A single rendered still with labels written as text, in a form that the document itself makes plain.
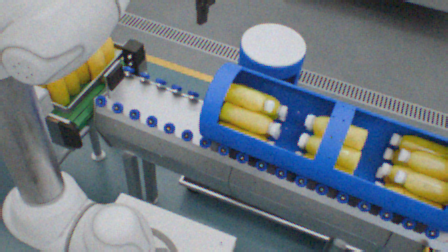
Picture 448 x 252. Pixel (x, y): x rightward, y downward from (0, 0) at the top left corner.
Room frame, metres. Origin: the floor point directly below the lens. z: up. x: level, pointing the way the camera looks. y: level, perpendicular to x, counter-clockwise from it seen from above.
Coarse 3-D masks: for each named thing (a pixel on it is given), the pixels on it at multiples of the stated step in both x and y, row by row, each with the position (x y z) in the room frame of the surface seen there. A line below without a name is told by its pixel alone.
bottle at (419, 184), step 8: (408, 176) 0.84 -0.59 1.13; (416, 176) 0.84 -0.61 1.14; (424, 176) 0.84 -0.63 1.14; (408, 184) 0.82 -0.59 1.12; (416, 184) 0.82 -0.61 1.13; (424, 184) 0.81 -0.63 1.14; (432, 184) 0.81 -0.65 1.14; (440, 184) 0.82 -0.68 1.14; (416, 192) 0.80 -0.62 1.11; (424, 192) 0.80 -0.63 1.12; (432, 192) 0.79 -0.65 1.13; (440, 192) 0.79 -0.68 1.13; (432, 200) 0.79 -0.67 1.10; (440, 200) 0.78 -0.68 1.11
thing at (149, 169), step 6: (144, 162) 1.29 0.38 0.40; (150, 162) 1.29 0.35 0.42; (144, 168) 1.29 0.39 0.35; (150, 168) 1.28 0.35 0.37; (144, 174) 1.30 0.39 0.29; (150, 174) 1.28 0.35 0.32; (144, 180) 1.30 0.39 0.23; (150, 180) 1.28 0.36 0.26; (150, 186) 1.29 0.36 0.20; (156, 186) 1.32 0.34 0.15; (150, 192) 1.29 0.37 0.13; (156, 192) 1.31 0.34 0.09; (150, 198) 1.29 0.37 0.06; (156, 198) 1.32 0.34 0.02
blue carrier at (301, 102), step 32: (224, 64) 1.17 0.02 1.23; (224, 96) 1.03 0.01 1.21; (288, 96) 1.17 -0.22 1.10; (320, 96) 1.08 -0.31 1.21; (224, 128) 0.96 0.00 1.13; (288, 128) 1.11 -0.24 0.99; (384, 128) 1.06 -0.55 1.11; (416, 128) 0.98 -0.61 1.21; (288, 160) 0.88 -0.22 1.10; (320, 160) 0.86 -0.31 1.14; (384, 160) 1.00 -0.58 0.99; (352, 192) 0.81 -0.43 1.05; (384, 192) 0.78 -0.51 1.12
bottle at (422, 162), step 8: (408, 152) 0.93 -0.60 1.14; (416, 152) 0.93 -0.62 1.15; (424, 152) 0.93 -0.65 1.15; (408, 160) 0.91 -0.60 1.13; (416, 160) 0.90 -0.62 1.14; (424, 160) 0.90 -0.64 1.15; (432, 160) 0.90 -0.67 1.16; (440, 160) 0.90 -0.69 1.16; (416, 168) 0.89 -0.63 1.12; (424, 168) 0.88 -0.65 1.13; (432, 168) 0.88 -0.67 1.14; (440, 168) 0.87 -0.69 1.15; (432, 176) 0.87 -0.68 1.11; (440, 176) 0.86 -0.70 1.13
